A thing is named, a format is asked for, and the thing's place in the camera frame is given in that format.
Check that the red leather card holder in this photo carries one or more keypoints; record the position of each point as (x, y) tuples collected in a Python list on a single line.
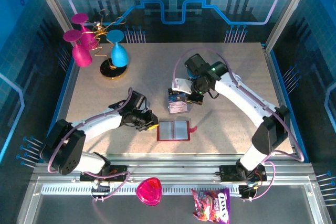
[(173, 130)]

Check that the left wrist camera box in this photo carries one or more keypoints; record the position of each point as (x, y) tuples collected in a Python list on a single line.
[(146, 104)]

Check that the blue card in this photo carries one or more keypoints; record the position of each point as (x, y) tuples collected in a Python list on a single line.
[(174, 98)]

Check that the aluminium front frame rail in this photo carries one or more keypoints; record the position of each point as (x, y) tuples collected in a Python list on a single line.
[(170, 167)]

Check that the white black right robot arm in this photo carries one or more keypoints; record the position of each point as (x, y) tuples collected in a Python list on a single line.
[(244, 98)]

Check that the magenta wine glass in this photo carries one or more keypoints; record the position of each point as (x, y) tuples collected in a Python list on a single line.
[(82, 55), (80, 18)]

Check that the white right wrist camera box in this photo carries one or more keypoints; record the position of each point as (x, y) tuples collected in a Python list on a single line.
[(182, 85)]

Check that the purple snack bag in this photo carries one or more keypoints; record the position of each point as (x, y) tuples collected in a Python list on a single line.
[(211, 205)]

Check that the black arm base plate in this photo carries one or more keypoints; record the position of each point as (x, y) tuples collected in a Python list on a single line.
[(120, 171), (225, 172)]

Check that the black card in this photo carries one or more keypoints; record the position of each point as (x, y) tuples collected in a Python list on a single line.
[(173, 93)]

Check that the pink heart-shaped bowl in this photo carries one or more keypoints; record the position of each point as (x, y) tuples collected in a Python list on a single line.
[(149, 191)]

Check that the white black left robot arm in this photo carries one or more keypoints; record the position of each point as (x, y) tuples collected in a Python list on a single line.
[(63, 145)]

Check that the pink white card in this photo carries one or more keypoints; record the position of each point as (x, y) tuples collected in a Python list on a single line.
[(178, 108)]

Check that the aluminium frame post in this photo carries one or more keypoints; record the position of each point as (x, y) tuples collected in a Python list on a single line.
[(55, 6), (287, 11)]

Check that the aluminium table side rail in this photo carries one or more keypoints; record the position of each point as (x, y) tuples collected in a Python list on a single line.
[(278, 98), (67, 95)]

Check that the blue wine glass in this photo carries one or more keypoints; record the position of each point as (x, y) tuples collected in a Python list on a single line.
[(119, 56)]

